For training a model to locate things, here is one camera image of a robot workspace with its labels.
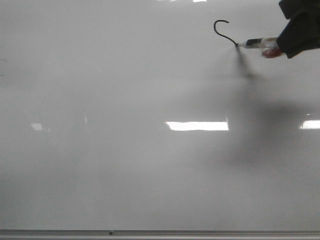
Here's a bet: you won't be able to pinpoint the white whiteboard with aluminium frame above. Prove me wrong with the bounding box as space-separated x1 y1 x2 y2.
0 0 320 231

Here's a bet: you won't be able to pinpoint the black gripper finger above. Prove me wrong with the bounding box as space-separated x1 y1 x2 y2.
276 0 320 59

